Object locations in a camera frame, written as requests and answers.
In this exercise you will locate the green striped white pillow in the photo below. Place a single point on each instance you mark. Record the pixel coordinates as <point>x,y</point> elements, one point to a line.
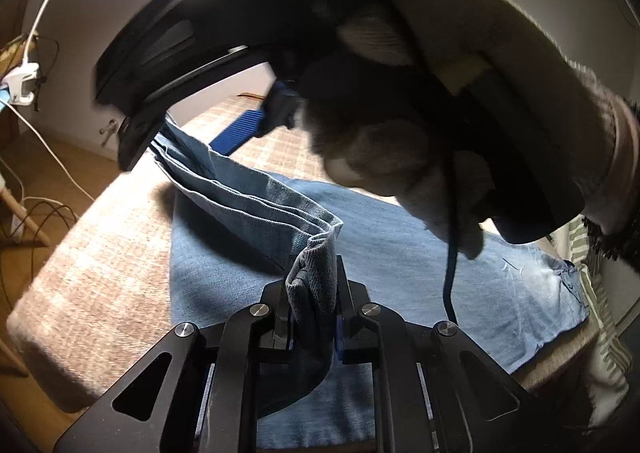
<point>610,361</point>

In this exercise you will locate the white clip desk lamp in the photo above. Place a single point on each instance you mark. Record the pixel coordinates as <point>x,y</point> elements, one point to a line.
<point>19,82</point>

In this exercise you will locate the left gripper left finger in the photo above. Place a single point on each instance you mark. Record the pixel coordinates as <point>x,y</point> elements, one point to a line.
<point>279,337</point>

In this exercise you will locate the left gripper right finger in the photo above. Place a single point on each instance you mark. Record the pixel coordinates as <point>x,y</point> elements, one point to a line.
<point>351,339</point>

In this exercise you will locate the blue denim pants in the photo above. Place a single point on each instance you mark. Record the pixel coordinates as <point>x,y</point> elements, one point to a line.
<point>236,229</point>

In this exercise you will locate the right white gloved hand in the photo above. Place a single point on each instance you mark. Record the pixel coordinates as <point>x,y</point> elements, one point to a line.
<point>501,126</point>

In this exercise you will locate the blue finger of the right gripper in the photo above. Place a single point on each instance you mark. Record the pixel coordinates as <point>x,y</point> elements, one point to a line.
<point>249,125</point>

